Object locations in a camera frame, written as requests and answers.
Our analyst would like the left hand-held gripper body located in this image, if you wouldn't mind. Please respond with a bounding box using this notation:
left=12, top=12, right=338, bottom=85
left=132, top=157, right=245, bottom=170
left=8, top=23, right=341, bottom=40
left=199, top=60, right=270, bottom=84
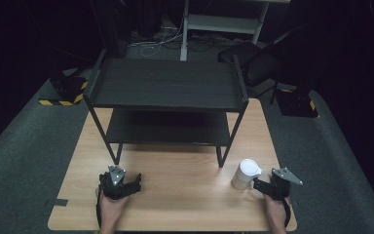
left=98, top=165, right=136, bottom=201

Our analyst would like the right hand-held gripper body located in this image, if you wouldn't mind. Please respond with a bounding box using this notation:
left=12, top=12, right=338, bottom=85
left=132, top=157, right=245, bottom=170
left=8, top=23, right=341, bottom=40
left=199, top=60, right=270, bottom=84
left=263, top=167, right=304, bottom=202

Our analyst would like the white cup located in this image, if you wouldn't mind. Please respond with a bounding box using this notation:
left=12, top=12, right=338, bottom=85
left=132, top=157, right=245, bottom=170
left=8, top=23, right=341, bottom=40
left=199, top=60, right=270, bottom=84
left=231, top=158, right=263, bottom=191

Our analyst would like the black two-tier shelf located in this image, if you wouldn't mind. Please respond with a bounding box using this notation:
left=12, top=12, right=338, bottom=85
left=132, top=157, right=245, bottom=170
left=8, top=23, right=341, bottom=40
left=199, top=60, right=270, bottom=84
left=83, top=48, right=250, bottom=169

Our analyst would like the person's right hand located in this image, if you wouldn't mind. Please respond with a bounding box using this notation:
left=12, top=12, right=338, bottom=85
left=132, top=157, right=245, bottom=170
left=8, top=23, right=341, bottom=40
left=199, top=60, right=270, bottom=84
left=264, top=193, right=292, bottom=234

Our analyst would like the black box with hazard stripes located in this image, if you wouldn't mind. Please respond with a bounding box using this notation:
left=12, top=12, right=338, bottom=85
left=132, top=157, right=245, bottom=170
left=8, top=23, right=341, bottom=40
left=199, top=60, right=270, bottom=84
left=38, top=76, right=90, bottom=107
left=275, top=88, right=319, bottom=119

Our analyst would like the black office chair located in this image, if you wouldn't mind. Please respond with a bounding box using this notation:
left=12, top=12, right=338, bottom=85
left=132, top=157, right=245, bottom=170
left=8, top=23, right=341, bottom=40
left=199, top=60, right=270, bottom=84
left=217, top=29, right=293, bottom=98

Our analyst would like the grey metal stand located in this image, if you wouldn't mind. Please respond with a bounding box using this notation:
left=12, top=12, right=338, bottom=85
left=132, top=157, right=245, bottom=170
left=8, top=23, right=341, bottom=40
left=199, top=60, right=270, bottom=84
left=179, top=0, right=291, bottom=62

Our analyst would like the black strap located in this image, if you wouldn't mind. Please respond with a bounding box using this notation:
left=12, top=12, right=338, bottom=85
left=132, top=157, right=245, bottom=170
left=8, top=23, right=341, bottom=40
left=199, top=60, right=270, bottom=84
left=282, top=197, right=292, bottom=228

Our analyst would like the white cable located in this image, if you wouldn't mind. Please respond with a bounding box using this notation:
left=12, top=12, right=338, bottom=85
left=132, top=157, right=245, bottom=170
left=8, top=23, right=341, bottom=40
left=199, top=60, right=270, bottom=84
left=130, top=19, right=185, bottom=59

